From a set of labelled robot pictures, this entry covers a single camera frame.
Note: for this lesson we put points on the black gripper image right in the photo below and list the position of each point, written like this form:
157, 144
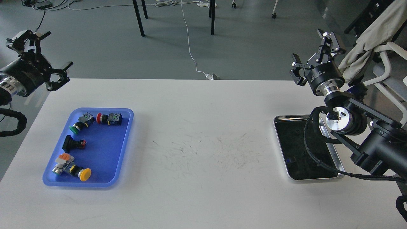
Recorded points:
326, 71

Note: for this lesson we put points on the black square push button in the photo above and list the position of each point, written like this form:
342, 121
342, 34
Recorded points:
70, 143

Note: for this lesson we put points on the green push button switch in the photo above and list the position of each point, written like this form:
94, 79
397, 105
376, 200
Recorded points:
84, 121

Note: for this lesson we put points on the black table leg right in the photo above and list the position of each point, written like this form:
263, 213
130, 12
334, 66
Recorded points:
212, 7

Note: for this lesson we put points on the silver metal tray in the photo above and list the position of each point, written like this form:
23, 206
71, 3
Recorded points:
299, 165

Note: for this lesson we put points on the black table leg left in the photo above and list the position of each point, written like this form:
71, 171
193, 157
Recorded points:
138, 14

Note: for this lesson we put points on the white power adapter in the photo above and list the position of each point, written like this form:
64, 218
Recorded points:
212, 77

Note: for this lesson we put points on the blue plastic tray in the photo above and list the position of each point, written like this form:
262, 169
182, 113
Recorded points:
103, 154

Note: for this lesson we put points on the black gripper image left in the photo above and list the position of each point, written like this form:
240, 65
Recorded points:
25, 74

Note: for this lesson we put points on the red push button switch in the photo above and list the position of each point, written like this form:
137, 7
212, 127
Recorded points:
112, 119

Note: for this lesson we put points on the black table leg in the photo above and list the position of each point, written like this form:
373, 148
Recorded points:
212, 7
138, 14

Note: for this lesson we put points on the yellow push button switch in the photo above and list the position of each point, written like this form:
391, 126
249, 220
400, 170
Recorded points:
82, 173

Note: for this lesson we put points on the silver orange push button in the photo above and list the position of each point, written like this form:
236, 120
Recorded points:
64, 163

